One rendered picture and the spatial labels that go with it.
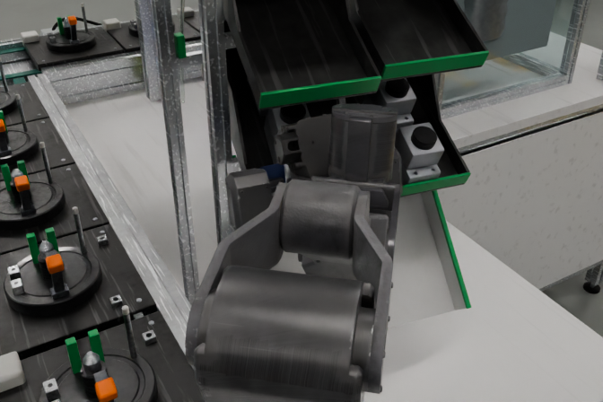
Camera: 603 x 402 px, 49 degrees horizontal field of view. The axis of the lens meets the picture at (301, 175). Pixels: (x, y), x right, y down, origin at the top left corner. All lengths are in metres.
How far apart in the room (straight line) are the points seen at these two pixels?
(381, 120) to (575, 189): 1.70
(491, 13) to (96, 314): 1.21
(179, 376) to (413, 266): 0.35
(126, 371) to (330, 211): 0.60
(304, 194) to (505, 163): 1.57
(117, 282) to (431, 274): 0.48
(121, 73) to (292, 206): 1.65
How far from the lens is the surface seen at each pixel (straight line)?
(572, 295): 2.68
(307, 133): 0.64
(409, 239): 0.97
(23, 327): 1.04
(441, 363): 1.08
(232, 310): 0.28
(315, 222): 0.34
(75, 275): 1.07
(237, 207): 0.66
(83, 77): 1.95
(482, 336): 1.14
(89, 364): 0.85
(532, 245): 2.21
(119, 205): 1.27
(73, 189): 1.32
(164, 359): 0.93
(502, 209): 1.99
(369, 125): 0.54
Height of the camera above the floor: 1.63
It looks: 31 degrees down
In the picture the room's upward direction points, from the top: straight up
